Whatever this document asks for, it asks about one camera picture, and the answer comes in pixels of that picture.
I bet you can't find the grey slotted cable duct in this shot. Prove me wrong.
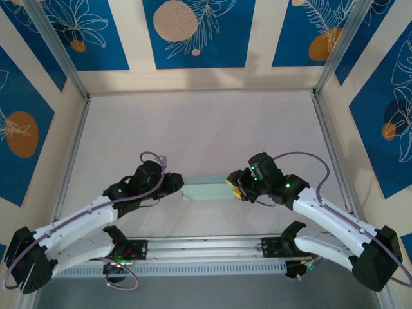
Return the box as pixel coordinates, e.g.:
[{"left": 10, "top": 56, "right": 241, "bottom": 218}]
[{"left": 41, "top": 261, "right": 287, "bottom": 278}]

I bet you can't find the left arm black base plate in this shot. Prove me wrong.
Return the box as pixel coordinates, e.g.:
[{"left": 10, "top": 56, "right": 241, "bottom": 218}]
[{"left": 109, "top": 238, "right": 149, "bottom": 261}]

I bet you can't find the aluminium table side rail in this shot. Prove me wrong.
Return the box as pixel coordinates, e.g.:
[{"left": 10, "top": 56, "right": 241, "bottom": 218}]
[
  {"left": 46, "top": 96, "right": 91, "bottom": 239},
  {"left": 310, "top": 91, "right": 363, "bottom": 232}
]

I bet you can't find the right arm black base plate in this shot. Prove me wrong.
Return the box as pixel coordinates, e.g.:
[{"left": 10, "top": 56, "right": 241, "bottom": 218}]
[{"left": 261, "top": 236, "right": 319, "bottom": 258}]

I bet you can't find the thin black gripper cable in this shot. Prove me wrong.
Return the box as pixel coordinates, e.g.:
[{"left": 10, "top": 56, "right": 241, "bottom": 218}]
[{"left": 254, "top": 192, "right": 281, "bottom": 207}]

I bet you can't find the aluminium mounting rail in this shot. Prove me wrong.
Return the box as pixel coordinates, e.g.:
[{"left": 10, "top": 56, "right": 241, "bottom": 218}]
[{"left": 28, "top": 233, "right": 382, "bottom": 267}]

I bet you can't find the white and teal paper box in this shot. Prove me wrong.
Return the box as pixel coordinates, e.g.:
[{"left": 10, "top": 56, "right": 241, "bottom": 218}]
[{"left": 182, "top": 175, "right": 238, "bottom": 202}]

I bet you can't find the aluminium frame post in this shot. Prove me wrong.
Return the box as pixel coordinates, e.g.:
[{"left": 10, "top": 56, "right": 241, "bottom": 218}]
[
  {"left": 24, "top": 0, "right": 89, "bottom": 100},
  {"left": 314, "top": 0, "right": 370, "bottom": 97}
]

